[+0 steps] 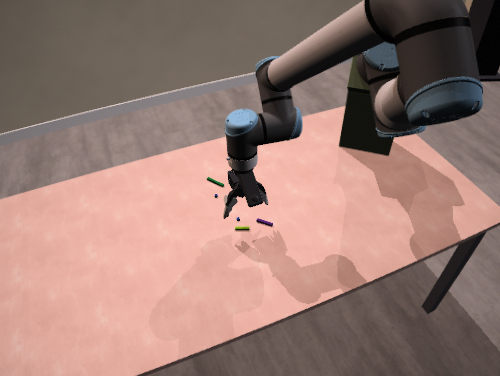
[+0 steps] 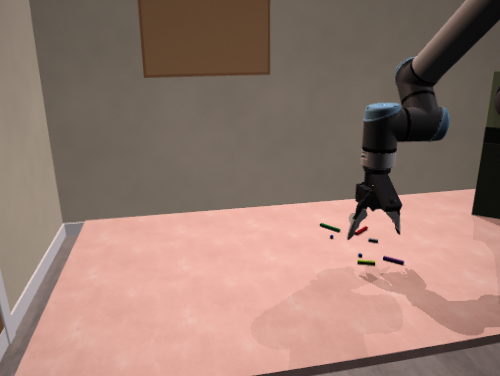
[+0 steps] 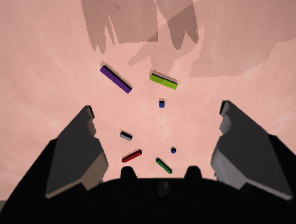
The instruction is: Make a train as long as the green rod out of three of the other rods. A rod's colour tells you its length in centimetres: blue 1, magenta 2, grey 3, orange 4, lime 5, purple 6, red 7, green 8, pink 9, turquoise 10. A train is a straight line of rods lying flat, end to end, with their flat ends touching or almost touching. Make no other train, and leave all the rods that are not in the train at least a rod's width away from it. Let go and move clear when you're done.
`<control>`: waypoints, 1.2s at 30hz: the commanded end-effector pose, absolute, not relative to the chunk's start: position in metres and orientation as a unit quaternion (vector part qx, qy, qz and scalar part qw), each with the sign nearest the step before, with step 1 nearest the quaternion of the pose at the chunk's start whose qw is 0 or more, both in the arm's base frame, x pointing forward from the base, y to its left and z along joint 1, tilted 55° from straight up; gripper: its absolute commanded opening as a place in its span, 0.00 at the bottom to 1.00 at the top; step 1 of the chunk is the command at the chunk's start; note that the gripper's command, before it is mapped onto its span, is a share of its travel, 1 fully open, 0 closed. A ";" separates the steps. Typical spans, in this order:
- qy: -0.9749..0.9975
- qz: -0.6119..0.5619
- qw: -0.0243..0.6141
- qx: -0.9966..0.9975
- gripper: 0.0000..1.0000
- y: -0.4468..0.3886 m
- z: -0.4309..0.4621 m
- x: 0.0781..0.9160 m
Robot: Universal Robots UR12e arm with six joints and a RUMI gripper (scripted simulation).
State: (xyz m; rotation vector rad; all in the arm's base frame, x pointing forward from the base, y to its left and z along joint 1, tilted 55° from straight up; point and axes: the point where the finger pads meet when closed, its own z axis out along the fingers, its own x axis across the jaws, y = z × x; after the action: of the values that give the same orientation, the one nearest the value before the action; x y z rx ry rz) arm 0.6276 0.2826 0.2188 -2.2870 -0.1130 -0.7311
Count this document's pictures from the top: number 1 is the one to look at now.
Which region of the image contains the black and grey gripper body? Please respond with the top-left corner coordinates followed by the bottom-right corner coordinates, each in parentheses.
top-left (227, 168), bottom-right (254, 198)

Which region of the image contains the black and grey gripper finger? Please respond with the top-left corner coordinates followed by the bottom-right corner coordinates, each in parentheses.
top-left (258, 182), bottom-right (269, 205)
top-left (223, 188), bottom-right (238, 219)

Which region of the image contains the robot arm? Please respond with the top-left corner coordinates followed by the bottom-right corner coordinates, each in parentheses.
top-left (225, 0), bottom-right (483, 171)

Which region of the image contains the purple rod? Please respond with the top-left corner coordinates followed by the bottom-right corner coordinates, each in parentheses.
top-left (256, 218), bottom-right (273, 226)

